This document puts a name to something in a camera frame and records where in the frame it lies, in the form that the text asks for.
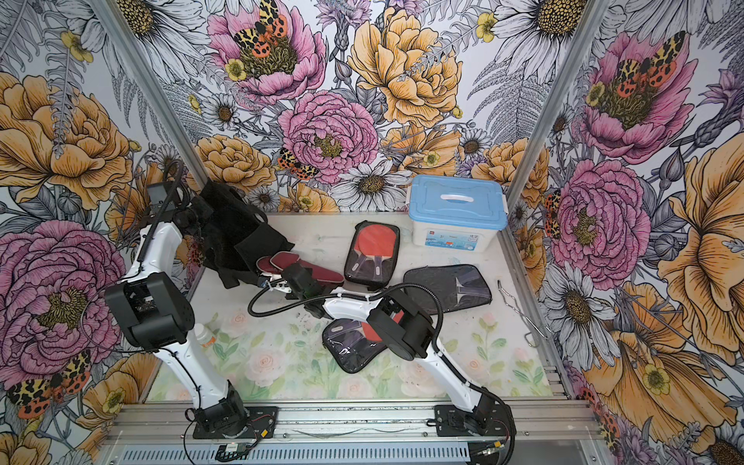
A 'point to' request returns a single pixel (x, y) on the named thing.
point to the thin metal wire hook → (519, 311)
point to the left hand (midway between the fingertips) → (216, 215)
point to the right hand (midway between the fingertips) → (293, 273)
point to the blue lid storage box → (456, 213)
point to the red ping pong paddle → (373, 256)
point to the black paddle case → (457, 286)
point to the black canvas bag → (235, 239)
